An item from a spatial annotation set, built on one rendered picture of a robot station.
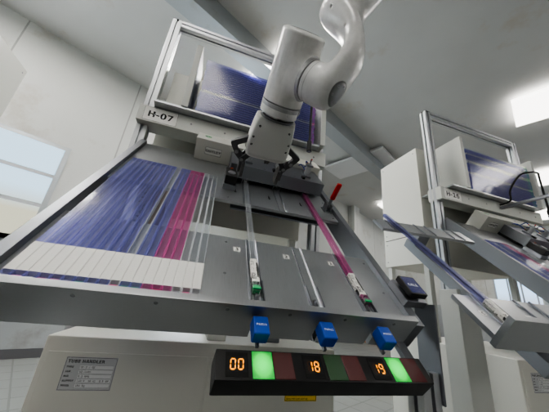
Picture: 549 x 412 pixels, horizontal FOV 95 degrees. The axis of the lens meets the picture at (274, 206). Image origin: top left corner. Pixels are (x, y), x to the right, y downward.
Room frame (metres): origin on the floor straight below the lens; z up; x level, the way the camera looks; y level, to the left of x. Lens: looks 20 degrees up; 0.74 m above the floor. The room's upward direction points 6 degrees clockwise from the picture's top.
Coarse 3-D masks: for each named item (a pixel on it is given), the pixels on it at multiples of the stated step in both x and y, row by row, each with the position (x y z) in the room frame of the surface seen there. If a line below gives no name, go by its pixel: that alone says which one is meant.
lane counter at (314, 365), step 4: (304, 356) 0.42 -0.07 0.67; (308, 356) 0.42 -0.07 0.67; (312, 356) 0.42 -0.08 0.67; (316, 356) 0.42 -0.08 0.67; (304, 360) 0.41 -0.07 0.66; (308, 360) 0.41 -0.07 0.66; (312, 360) 0.42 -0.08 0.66; (316, 360) 0.42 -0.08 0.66; (320, 360) 0.42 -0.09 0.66; (304, 364) 0.41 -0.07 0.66; (308, 364) 0.41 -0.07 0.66; (312, 364) 0.41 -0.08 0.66; (316, 364) 0.41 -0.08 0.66; (320, 364) 0.42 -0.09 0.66; (304, 368) 0.40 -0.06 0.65; (308, 368) 0.41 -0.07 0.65; (312, 368) 0.41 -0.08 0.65; (316, 368) 0.41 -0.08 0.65; (320, 368) 0.41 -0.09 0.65; (308, 372) 0.40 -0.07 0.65; (312, 372) 0.40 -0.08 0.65; (316, 372) 0.41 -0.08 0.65; (320, 372) 0.41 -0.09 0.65; (308, 376) 0.40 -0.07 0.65; (312, 376) 0.40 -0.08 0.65; (316, 376) 0.40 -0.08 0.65; (320, 376) 0.40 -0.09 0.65; (324, 376) 0.41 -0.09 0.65
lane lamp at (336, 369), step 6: (324, 360) 0.42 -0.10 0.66; (330, 360) 0.42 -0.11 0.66; (336, 360) 0.43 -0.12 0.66; (330, 366) 0.42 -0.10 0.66; (336, 366) 0.42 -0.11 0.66; (342, 366) 0.42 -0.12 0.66; (330, 372) 0.41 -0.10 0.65; (336, 372) 0.41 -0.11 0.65; (342, 372) 0.42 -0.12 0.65; (330, 378) 0.41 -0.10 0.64; (336, 378) 0.41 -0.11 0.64; (342, 378) 0.41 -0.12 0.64; (348, 378) 0.41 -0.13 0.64
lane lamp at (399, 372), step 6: (390, 360) 0.46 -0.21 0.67; (396, 360) 0.46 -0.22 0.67; (390, 366) 0.45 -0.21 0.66; (396, 366) 0.45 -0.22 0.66; (402, 366) 0.46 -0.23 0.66; (396, 372) 0.44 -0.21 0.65; (402, 372) 0.45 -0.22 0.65; (396, 378) 0.44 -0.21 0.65; (402, 378) 0.44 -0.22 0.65; (408, 378) 0.44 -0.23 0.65
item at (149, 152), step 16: (128, 160) 0.67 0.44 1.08; (160, 160) 0.73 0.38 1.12; (176, 160) 0.76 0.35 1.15; (192, 160) 0.80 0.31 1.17; (224, 192) 0.69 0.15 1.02; (240, 192) 0.72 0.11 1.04; (256, 192) 0.76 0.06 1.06; (272, 192) 0.79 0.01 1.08; (288, 192) 0.83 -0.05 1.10; (240, 208) 0.74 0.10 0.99; (256, 208) 0.70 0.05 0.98; (272, 208) 0.70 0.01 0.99; (288, 208) 0.73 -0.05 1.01; (304, 208) 0.77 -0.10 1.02; (320, 208) 0.80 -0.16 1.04; (336, 224) 0.77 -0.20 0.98
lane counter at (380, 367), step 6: (372, 360) 0.45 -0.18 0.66; (378, 360) 0.45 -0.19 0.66; (372, 366) 0.44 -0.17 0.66; (378, 366) 0.44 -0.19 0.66; (384, 366) 0.45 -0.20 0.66; (378, 372) 0.44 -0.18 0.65; (384, 372) 0.44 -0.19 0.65; (378, 378) 0.43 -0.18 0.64; (384, 378) 0.43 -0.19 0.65; (390, 378) 0.43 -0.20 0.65
